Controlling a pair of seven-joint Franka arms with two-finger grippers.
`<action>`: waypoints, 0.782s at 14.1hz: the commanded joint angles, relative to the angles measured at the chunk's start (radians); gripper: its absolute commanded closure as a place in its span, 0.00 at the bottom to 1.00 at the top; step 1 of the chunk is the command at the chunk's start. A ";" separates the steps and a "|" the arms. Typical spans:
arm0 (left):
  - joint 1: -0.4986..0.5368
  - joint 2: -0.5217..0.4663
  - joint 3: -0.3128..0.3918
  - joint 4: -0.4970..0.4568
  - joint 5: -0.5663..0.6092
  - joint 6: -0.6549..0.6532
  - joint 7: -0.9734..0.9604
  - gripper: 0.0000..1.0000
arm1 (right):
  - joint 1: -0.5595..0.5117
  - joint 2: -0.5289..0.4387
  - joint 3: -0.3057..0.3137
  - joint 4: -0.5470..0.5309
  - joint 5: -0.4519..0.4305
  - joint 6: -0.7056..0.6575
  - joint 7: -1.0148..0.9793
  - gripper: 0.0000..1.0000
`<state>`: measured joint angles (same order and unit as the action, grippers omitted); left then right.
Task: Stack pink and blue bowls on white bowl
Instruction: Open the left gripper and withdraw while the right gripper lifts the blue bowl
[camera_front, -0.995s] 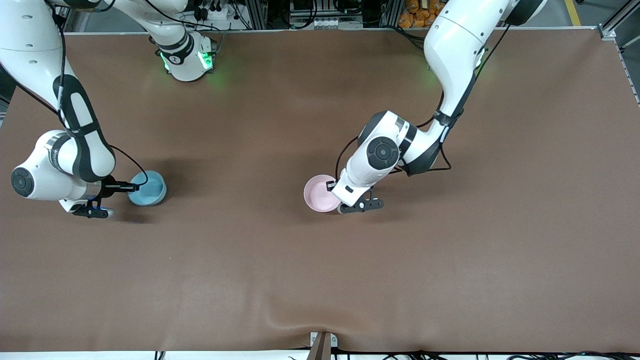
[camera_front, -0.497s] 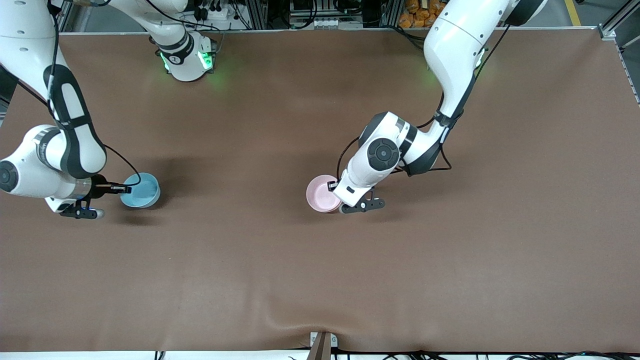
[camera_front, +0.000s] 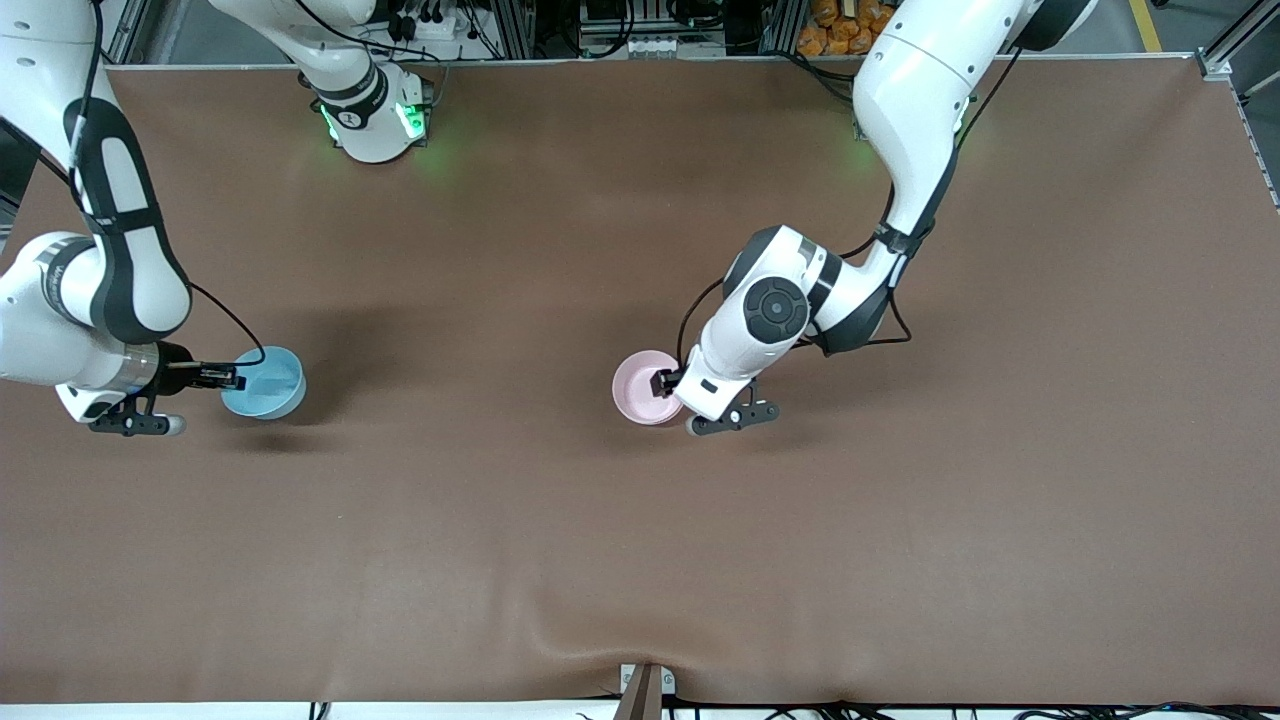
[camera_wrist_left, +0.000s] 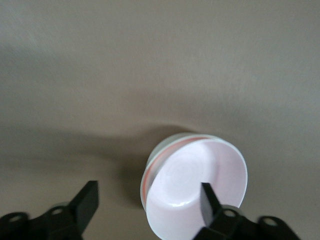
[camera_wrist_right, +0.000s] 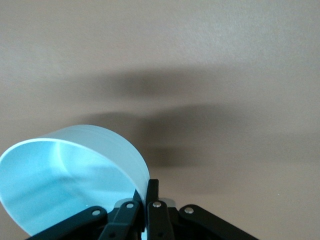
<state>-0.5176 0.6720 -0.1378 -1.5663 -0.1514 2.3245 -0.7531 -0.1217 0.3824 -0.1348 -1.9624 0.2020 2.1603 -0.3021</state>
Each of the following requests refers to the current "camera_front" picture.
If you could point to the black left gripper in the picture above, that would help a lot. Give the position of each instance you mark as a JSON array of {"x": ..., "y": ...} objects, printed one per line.
[{"x": 664, "y": 382}]

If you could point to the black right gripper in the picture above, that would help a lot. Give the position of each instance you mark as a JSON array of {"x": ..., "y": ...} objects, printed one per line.
[{"x": 177, "y": 366}]

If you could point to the pink bowl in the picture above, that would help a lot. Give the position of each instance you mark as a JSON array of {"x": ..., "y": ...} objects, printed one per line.
[{"x": 640, "y": 385}]

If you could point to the light blue bowl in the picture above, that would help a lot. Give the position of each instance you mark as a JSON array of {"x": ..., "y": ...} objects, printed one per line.
[{"x": 270, "y": 385}]

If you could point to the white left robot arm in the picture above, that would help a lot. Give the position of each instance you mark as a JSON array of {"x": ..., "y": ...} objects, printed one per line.
[{"x": 920, "y": 90}]

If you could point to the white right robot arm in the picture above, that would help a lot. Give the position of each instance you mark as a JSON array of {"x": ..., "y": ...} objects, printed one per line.
[{"x": 30, "y": 330}]

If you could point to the brown table mat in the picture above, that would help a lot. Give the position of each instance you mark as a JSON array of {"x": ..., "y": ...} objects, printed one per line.
[{"x": 640, "y": 560}]

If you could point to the grey control unit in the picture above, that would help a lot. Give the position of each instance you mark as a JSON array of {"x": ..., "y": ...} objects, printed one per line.
[{"x": 650, "y": 25}]

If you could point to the orange packaged goods pile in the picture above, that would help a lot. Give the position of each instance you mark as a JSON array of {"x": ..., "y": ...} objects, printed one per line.
[{"x": 835, "y": 30}]

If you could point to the white power strip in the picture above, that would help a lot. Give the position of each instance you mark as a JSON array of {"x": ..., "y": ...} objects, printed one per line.
[{"x": 425, "y": 25}]

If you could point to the metal clamp bracket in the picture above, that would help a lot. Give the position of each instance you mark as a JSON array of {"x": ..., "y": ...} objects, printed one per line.
[{"x": 647, "y": 690}]

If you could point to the aluminium frame profile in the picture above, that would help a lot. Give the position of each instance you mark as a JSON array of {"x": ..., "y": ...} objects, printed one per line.
[
  {"x": 1235, "y": 50},
  {"x": 125, "y": 30}
]

